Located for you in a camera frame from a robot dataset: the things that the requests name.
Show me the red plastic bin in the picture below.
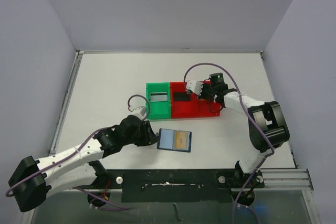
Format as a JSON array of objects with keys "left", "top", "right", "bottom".
[
  {"left": 170, "top": 82, "right": 197, "bottom": 119},
  {"left": 195, "top": 100, "right": 222, "bottom": 118}
]

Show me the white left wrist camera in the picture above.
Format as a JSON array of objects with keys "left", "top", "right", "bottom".
[{"left": 129, "top": 106, "right": 146, "bottom": 118}]

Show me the red plastic bin middle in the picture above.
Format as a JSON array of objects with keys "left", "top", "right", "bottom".
[{"left": 170, "top": 82, "right": 197, "bottom": 119}]

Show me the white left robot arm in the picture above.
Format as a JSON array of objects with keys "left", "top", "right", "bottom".
[{"left": 5, "top": 115, "right": 159, "bottom": 212}]

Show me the blue leather card holder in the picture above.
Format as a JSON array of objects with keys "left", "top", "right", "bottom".
[{"left": 157, "top": 129, "right": 192, "bottom": 153}]

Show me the red plastic bin right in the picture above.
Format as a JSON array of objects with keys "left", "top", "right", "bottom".
[{"left": 195, "top": 100, "right": 222, "bottom": 118}]

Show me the silver card in green bin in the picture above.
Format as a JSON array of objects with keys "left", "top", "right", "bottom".
[{"left": 149, "top": 92, "right": 168, "bottom": 102}]

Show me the gold VIP card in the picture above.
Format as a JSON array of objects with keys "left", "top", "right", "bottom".
[{"left": 173, "top": 131, "right": 189, "bottom": 150}]

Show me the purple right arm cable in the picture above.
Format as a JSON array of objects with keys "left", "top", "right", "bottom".
[{"left": 183, "top": 62, "right": 275, "bottom": 224}]

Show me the black card in red bin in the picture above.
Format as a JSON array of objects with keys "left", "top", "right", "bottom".
[{"left": 173, "top": 92, "right": 191, "bottom": 102}]

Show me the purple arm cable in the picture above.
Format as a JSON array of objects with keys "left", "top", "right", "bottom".
[
  {"left": 5, "top": 94, "right": 150, "bottom": 211},
  {"left": 183, "top": 62, "right": 275, "bottom": 224}
]

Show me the green plastic bin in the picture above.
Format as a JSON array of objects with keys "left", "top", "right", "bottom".
[{"left": 146, "top": 82, "right": 171, "bottom": 120}]

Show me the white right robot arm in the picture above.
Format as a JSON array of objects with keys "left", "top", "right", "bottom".
[{"left": 187, "top": 73, "right": 290, "bottom": 187}]

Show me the aluminium rail right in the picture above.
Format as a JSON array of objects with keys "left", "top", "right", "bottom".
[{"left": 261, "top": 168, "right": 313, "bottom": 190}]

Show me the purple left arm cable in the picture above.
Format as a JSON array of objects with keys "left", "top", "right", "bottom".
[{"left": 5, "top": 94, "right": 150, "bottom": 211}]

